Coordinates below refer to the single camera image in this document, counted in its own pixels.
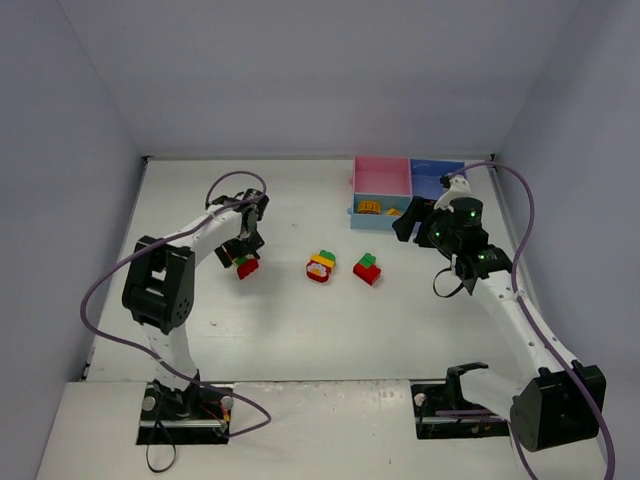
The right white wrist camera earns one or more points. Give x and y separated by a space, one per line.
456 186

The dark blue container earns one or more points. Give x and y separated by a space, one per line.
425 176

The light blue container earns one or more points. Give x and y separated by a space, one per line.
380 222

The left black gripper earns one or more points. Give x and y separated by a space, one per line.
239 250

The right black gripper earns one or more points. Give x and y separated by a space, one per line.
417 220

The flower lego stack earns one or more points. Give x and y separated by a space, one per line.
320 266

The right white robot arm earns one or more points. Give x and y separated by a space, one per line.
558 398

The red green lego stack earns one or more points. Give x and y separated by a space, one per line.
366 269

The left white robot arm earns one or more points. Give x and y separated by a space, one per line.
159 288

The yellow rounded lego brick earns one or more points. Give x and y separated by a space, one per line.
369 207

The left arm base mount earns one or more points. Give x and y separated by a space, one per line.
203 418

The red yellow green lego figure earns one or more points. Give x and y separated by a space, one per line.
245 266

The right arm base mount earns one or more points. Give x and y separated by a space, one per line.
438 418

